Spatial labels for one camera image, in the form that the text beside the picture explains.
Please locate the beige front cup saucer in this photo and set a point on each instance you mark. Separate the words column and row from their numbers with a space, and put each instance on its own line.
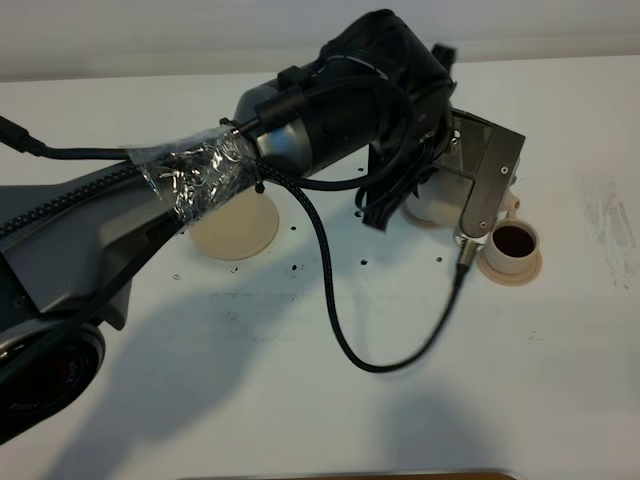
column 510, row 275

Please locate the beige teapot saucer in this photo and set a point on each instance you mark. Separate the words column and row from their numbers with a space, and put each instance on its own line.
column 240, row 229

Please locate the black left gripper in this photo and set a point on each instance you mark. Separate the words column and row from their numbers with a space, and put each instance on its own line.
column 426, row 79

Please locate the beige front teacup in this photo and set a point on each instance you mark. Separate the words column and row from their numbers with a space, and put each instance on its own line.
column 512, row 247

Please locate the beige teapot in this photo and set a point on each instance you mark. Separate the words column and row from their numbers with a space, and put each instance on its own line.
column 442, row 188

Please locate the beige cup saucer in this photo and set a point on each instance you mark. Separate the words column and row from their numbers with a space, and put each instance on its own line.
column 510, row 275
column 432, row 215

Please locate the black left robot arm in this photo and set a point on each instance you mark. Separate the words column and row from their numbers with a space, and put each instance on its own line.
column 371, row 114

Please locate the beige rear cup saucer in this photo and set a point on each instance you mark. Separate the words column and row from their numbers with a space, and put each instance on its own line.
column 432, row 215

